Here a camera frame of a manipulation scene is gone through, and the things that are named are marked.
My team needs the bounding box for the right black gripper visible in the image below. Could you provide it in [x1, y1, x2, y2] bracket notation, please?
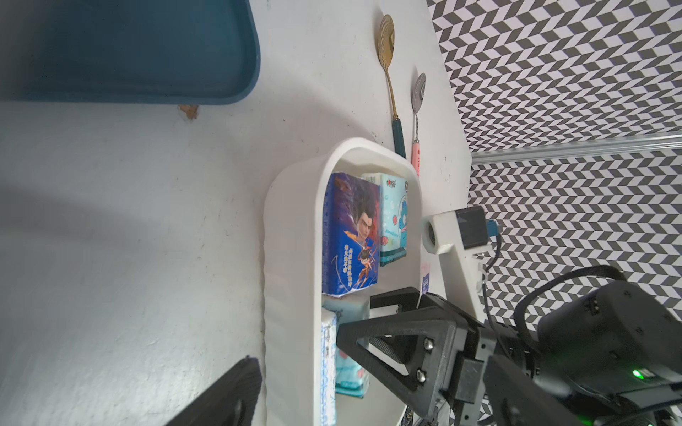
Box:
[337, 287, 581, 425]

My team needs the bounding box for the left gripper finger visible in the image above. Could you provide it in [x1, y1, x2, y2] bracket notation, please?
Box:
[167, 357, 263, 426]

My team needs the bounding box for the teal tissue pack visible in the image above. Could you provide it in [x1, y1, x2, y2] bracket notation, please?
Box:
[362, 173, 408, 266]
[323, 293, 370, 399]

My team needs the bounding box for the clear light blue tissue pack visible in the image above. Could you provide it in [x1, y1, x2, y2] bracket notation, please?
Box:
[320, 308, 337, 426]

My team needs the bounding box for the cartoon dark blue tissue pack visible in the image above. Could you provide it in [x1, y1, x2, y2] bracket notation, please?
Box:
[321, 172, 380, 298]

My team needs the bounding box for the white plastic storage box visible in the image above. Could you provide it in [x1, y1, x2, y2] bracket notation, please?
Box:
[264, 138, 422, 425]

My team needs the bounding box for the pink tissue pack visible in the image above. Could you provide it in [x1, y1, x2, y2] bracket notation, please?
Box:
[420, 263, 431, 294]

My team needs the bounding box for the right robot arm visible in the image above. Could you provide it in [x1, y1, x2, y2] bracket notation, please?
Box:
[337, 266, 681, 425]

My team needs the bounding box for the teal rectangular tray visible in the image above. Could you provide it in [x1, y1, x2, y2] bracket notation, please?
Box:
[1, 1, 261, 105]

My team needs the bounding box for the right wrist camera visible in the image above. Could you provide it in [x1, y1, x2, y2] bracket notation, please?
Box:
[422, 206, 492, 323]

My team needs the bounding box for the silver spoon pink handle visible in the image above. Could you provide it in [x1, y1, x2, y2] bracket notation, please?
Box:
[411, 73, 426, 176]

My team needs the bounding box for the gold spoon green handle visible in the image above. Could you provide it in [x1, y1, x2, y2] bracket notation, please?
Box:
[377, 14, 407, 159]

